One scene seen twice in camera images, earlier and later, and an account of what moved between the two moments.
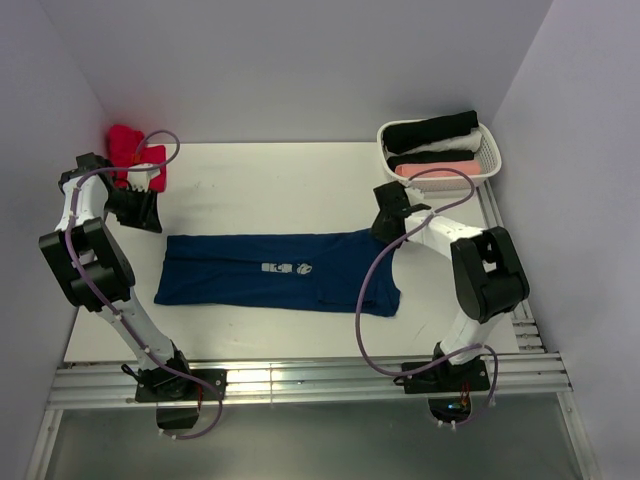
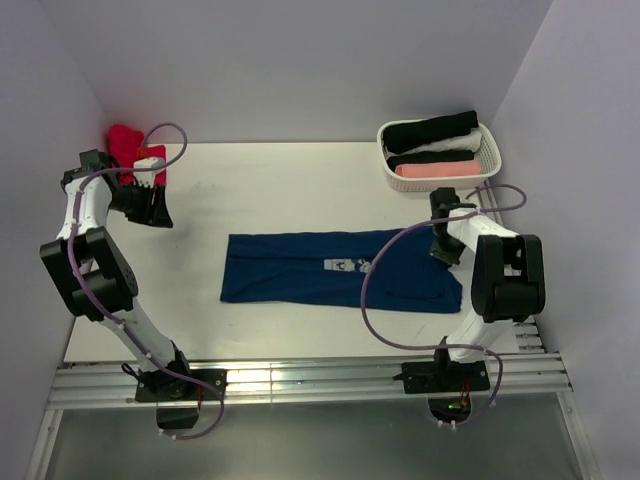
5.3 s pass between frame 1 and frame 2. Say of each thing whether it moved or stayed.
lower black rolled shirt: stayed
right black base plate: stayed
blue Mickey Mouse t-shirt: moved
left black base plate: stayed
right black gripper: moved
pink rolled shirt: stayed
